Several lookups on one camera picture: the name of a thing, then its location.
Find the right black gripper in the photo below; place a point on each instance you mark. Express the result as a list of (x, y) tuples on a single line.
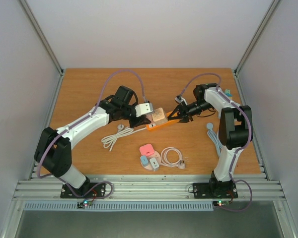
[(183, 113)]

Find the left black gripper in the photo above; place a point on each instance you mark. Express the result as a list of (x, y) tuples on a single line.
[(140, 122)]

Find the beige cube dragon adapter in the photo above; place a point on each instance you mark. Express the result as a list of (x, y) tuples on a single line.
[(159, 116)]

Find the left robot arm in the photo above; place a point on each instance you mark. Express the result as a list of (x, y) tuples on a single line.
[(54, 149)]

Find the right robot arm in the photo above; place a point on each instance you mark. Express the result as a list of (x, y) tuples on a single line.
[(235, 130)]

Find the coral pink plug adapter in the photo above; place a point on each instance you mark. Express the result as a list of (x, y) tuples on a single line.
[(146, 150)]

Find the round pink socket base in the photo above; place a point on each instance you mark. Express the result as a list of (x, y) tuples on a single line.
[(156, 155)]

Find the blue plug adapter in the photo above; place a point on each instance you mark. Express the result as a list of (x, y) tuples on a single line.
[(144, 160)]

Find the white grey plug adapter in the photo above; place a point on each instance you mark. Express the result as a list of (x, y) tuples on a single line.
[(155, 164)]

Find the teal plug on yellow socket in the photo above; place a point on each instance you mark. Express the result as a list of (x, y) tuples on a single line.
[(227, 92)]

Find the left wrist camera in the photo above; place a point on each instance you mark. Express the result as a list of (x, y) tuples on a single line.
[(144, 109)]

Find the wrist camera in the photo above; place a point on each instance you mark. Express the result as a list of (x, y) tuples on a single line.
[(180, 100), (144, 109)]

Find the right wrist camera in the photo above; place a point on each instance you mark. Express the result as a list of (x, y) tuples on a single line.
[(180, 100)]

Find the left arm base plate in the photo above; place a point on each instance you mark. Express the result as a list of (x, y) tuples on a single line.
[(88, 190)]

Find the grey slotted cable duct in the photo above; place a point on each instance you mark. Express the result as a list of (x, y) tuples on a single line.
[(119, 206)]

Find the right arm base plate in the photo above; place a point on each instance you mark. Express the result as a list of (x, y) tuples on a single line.
[(201, 190)]

